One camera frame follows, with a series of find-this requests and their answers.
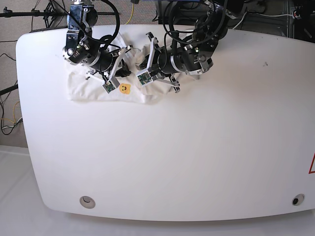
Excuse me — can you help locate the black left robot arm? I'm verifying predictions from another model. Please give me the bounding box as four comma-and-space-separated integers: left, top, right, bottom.
136, 0, 229, 92

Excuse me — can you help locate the black cables bundle top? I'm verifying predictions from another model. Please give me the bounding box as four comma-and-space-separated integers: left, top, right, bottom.
152, 0, 269, 29

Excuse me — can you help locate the left table grommet hole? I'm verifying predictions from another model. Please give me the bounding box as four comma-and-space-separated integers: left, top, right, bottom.
79, 196, 95, 209

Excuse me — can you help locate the yellow cable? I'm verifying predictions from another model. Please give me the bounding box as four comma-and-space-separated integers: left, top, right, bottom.
125, 0, 139, 26

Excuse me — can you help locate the right table grommet hole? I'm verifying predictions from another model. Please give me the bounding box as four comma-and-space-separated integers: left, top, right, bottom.
292, 194, 305, 206

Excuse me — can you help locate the white printed T-shirt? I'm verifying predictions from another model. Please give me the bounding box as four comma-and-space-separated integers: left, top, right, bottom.
64, 44, 172, 104

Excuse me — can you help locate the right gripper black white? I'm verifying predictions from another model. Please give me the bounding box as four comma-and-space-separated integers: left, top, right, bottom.
85, 45, 132, 80

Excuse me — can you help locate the black tripod pole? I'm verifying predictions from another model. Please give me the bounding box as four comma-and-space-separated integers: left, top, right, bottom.
0, 5, 119, 18

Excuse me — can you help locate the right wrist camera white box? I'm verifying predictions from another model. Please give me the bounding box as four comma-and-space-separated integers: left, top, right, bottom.
102, 78, 120, 93

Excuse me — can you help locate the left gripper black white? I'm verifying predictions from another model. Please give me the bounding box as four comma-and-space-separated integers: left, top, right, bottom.
138, 32, 180, 93

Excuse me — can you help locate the black floor cable left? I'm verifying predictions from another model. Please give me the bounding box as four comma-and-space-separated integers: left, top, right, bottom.
0, 53, 24, 135

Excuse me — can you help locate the table grommet hole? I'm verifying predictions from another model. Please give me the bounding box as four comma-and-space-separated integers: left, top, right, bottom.
79, 196, 95, 209
292, 194, 305, 206

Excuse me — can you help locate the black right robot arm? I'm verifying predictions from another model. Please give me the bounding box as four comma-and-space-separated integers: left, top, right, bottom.
63, 0, 131, 82

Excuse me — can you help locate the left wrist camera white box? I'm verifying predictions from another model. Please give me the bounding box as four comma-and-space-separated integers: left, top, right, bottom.
136, 69, 153, 87

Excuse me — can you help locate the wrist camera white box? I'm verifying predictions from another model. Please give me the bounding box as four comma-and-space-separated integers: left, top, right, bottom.
102, 78, 120, 93
136, 69, 153, 87

